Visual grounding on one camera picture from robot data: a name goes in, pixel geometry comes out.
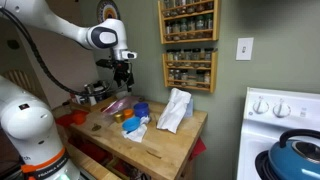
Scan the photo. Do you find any white light switch plate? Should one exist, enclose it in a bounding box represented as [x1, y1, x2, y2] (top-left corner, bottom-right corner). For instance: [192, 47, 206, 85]
[235, 37, 254, 61]

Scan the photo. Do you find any dark blue plastic cup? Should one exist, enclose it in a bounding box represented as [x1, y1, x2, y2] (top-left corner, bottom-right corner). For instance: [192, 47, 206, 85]
[133, 102, 150, 119]

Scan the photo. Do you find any white electric stove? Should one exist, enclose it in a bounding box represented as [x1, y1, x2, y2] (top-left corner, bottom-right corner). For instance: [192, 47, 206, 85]
[236, 87, 320, 180]

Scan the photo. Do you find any wooden butcher block table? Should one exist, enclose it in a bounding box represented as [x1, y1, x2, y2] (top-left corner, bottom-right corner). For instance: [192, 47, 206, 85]
[51, 98, 209, 180]

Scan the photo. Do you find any small gold cup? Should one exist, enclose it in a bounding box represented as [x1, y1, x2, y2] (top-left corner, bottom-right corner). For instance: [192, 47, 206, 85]
[114, 112, 125, 124]

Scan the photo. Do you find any small orange cup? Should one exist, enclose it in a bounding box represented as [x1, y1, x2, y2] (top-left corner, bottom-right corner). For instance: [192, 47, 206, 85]
[123, 108, 135, 120]

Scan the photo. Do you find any light blue plastic bowl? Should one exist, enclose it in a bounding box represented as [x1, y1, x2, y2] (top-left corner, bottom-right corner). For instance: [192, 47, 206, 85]
[121, 116, 141, 133]

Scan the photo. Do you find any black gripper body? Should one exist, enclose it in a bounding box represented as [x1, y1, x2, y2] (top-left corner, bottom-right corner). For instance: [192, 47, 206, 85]
[113, 61, 135, 85]

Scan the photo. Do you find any blue kettle black handle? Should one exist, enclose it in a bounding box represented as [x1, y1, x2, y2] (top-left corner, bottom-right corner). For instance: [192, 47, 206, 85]
[268, 129, 320, 180]

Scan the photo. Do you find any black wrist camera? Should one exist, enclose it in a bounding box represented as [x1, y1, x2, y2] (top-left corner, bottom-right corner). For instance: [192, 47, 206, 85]
[96, 58, 116, 70]

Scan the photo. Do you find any black stove burner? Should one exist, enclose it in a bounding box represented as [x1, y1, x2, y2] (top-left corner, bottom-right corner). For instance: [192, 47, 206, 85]
[254, 149, 278, 180]

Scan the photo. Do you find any red hanging cloth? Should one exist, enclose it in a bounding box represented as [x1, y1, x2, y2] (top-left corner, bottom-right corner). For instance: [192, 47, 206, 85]
[189, 137, 208, 161]

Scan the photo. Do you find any wooden spice rack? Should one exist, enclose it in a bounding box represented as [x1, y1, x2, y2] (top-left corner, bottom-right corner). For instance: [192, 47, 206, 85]
[162, 49, 218, 94]
[157, 0, 221, 45]

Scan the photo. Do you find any crumpled white tissue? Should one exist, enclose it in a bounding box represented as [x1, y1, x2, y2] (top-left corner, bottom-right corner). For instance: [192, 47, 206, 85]
[121, 115, 152, 144]

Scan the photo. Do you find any clear zip lock bag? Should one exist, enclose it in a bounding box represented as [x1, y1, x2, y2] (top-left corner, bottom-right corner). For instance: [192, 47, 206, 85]
[101, 95, 141, 116]

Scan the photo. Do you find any white stove knob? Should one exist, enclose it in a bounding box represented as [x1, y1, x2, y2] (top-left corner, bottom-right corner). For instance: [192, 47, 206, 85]
[252, 97, 270, 115]
[273, 101, 292, 118]

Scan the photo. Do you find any wooden spice tray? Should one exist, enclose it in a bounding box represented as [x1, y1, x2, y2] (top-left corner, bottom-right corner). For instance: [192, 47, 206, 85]
[69, 94, 118, 113]

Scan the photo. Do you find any wooden chair back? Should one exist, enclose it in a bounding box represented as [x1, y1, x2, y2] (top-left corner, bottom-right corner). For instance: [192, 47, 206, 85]
[2, 69, 35, 95]

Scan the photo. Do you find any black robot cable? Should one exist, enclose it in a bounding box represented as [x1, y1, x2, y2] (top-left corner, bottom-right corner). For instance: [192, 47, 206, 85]
[0, 7, 116, 98]

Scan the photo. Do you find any red silicone mat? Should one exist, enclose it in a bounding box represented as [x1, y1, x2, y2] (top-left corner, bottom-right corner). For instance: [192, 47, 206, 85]
[55, 112, 89, 129]

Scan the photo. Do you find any large white paper towel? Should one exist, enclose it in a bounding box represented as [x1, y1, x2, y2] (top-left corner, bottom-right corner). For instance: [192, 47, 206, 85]
[156, 87, 193, 134]

